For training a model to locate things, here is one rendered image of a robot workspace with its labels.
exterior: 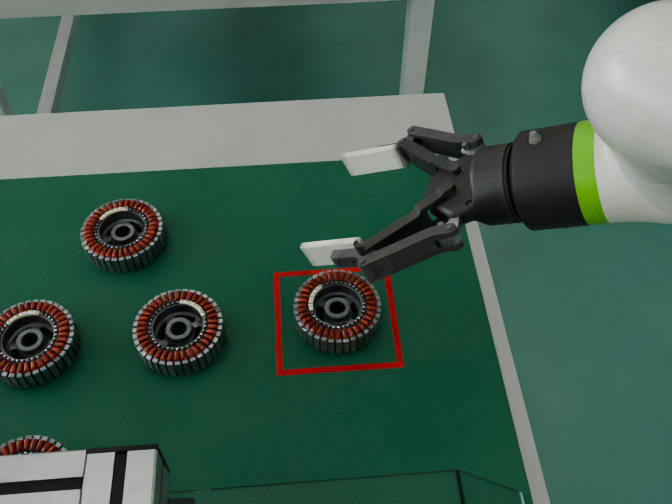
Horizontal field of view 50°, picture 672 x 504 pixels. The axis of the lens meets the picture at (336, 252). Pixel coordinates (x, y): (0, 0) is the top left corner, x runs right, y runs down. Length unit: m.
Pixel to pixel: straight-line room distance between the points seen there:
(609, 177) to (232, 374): 0.52
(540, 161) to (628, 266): 1.47
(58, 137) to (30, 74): 1.45
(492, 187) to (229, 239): 0.49
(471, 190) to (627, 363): 1.29
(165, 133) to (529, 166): 0.72
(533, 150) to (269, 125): 0.64
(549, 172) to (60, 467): 0.44
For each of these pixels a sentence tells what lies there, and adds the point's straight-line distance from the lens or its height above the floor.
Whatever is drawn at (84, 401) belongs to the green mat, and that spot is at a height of 0.75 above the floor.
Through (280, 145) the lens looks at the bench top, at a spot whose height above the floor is 0.75.
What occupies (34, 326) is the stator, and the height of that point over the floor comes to 0.76.
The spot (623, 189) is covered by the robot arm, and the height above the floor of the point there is 1.13.
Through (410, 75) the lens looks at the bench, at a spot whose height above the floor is 0.48.
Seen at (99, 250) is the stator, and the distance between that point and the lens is 1.03.
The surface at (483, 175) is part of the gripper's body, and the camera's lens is 0.67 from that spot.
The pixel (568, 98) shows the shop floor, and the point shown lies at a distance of 2.53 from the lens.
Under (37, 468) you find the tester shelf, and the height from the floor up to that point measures 1.12.
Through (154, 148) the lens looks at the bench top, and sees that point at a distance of 1.20.
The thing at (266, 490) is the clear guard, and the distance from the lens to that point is 0.53.
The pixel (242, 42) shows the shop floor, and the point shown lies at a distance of 2.67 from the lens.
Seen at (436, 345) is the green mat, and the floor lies 0.75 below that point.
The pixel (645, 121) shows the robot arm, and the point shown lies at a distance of 0.50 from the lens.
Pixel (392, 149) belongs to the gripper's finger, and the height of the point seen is 1.01.
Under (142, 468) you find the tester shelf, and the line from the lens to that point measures 0.49.
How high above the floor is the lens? 1.56
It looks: 52 degrees down
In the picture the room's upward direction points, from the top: straight up
